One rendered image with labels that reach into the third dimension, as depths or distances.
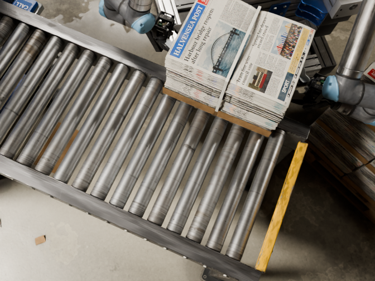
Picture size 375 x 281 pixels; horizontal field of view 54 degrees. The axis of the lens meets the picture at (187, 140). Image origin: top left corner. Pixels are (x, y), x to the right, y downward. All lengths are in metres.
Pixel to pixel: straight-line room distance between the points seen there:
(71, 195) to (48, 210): 0.86
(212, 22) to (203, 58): 0.13
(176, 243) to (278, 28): 0.71
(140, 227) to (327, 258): 1.20
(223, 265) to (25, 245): 1.18
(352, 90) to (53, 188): 0.96
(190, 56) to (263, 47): 0.22
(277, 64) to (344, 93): 0.26
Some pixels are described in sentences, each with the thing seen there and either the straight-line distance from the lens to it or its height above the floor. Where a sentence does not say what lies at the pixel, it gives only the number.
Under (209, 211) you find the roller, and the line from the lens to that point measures 1.16.
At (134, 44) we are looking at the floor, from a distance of 2.32.
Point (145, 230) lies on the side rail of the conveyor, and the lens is 1.14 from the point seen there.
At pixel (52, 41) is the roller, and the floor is 0.80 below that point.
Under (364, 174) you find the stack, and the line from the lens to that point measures 1.92.
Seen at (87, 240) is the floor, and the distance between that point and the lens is 1.98.
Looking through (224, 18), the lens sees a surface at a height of 1.03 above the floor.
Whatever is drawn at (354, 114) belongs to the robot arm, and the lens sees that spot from 1.37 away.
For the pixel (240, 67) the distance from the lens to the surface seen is 1.07.
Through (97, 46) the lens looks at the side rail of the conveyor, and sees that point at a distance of 1.37.
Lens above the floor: 1.94
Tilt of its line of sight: 71 degrees down
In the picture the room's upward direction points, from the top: 10 degrees clockwise
